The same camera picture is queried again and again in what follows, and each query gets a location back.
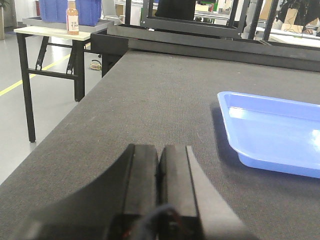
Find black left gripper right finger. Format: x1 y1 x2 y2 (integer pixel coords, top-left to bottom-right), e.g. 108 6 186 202
158 145 257 240

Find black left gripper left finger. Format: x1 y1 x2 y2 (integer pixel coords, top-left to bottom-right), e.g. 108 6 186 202
14 144 158 240

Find blue plastic tray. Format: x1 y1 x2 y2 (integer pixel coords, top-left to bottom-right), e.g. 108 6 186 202
217 91 320 178

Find grey flat tray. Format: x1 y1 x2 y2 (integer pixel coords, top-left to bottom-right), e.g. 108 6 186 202
22 16 114 33

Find white folding side table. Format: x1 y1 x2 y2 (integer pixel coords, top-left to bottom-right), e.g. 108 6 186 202
14 25 98 143

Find blue storage crate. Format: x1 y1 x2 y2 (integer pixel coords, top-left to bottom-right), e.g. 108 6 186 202
39 0 102 26

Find orange drink bottle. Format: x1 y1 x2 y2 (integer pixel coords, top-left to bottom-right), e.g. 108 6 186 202
66 0 79 35

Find coiled cables on floor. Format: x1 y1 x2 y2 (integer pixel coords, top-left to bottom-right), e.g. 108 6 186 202
88 59 103 71

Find black metal frame rack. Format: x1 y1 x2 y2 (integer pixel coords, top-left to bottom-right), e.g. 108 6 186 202
91 0 320 74

